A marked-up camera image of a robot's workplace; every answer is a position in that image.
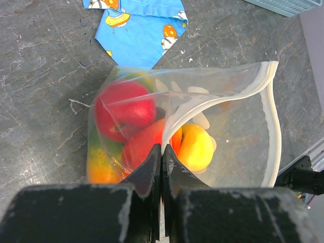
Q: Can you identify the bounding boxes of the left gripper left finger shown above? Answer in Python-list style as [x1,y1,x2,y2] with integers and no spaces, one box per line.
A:
[1,144,161,242]

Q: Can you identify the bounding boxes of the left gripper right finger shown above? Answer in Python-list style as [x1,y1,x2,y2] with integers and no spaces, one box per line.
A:
[161,145,318,242]

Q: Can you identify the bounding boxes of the green orange mango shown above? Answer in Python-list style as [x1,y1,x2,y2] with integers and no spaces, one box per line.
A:
[86,126,121,184]

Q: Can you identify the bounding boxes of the red bell pepper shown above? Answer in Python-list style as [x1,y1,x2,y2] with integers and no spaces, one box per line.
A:
[122,118,166,170]

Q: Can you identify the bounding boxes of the small yellow fruit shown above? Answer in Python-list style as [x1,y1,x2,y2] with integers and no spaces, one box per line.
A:
[177,124,214,172]

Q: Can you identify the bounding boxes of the clear zip top bag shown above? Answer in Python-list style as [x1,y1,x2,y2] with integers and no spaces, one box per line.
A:
[88,61,282,187]

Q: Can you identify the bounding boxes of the red apple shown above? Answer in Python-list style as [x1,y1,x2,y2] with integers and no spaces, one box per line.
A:
[94,79,156,142]

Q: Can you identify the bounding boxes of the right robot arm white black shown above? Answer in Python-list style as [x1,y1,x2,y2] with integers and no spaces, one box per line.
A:
[274,138,323,209]

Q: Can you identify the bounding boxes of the blue patterned cloth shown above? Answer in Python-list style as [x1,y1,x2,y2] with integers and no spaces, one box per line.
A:
[83,0,188,68]

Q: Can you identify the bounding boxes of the light blue plastic basket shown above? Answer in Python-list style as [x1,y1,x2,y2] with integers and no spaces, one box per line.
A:
[245,0,323,17]

